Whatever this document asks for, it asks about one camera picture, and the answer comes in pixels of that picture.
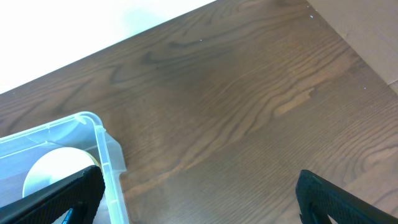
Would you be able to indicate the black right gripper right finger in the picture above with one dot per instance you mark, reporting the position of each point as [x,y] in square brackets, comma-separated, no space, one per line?
[320,202]

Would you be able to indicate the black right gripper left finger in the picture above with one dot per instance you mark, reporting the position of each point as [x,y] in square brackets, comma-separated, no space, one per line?
[77,196]

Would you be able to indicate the grey-blue small bowl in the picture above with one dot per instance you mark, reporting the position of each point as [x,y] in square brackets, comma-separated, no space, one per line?
[54,166]

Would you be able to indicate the clear plastic storage bin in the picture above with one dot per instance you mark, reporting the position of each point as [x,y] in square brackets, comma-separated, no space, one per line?
[84,131]

